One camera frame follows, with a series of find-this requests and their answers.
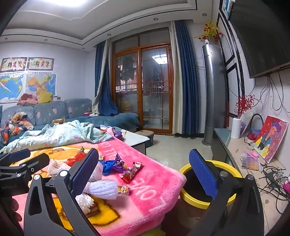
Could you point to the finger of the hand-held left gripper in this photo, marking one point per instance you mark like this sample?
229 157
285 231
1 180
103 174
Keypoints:
15 156
34 163

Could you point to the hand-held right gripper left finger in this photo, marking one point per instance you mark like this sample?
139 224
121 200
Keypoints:
85 169

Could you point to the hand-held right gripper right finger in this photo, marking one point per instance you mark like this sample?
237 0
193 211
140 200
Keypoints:
201 174

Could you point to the white plastic bag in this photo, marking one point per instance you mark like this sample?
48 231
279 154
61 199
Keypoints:
98 171
55 168

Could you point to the red plastic wrapper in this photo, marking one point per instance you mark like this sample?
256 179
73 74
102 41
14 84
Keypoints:
78 156

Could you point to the blue plastic glove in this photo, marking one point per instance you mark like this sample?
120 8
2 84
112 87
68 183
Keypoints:
108 165

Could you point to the white foam fruit net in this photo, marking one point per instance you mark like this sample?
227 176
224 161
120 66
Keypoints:
85 202
104 189

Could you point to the yellow rimmed bin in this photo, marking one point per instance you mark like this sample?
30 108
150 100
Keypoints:
192 202

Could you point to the purple snack wrapper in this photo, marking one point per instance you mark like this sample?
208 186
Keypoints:
119 163

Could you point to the small orange candy wrapper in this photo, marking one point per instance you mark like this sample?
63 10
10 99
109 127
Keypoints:
123 189

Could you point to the red snack wrapper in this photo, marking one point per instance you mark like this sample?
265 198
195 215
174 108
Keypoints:
130 173

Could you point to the person's left hand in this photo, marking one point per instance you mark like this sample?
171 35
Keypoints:
13 208

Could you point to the orange patterned cloth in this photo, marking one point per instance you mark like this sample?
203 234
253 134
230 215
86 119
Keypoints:
15 124

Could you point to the light blue printed quilt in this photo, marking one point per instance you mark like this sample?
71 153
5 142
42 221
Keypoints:
56 136

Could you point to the grey television cabinet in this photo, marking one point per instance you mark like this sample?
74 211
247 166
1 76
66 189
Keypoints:
237 154

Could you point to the purple cloth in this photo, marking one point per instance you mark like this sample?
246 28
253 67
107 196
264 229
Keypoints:
117 132

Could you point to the golden snack packet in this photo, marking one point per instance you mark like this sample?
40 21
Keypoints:
59 121

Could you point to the clear bead organiser box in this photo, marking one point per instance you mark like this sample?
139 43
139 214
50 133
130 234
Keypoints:
250 160

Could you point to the pink printed blanket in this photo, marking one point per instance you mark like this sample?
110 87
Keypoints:
147 181

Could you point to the red and white cloth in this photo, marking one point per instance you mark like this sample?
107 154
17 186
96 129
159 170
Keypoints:
89 114

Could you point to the pink and red clothes pile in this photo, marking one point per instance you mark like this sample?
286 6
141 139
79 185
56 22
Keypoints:
27 99

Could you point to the white top coffee table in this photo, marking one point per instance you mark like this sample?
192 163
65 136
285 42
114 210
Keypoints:
133 138

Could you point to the white ribbed vase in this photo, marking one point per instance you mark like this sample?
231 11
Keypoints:
236 128

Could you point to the blue patterned sofa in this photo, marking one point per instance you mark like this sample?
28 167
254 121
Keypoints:
77 109

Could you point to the yellow pillow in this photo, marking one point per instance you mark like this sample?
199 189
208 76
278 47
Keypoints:
45 96

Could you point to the dark round stool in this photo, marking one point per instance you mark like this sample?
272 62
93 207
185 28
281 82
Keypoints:
146 136

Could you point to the world map poster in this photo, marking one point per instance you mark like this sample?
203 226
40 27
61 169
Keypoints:
10 87

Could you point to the white framed picture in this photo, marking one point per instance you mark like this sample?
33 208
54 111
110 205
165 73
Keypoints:
247 122

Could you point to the colourful canvas painting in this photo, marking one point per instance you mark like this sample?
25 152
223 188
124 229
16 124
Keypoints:
269 138

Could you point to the country map poster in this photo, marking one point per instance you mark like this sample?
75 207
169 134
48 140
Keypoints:
40 82

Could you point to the blue and beige curtain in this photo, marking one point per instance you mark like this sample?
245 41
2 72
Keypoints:
106 90
185 79

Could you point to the grey tower air conditioner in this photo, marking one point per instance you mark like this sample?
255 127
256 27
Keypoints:
211 90

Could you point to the small pink toy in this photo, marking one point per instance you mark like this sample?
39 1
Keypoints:
286 186

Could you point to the framed calligraphy picture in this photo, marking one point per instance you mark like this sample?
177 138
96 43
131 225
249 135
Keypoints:
40 63
13 64

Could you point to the wooden sliding glass door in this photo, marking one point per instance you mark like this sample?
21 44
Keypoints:
154 90

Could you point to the yellow and red artificial flowers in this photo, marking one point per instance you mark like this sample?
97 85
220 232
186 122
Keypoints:
209 31

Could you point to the black wall frame trim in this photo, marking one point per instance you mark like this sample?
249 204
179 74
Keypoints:
237 68

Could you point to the black wall television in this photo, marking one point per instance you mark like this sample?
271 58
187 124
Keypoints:
260 34

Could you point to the blue wall picture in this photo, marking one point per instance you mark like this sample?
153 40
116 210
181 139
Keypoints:
226 8

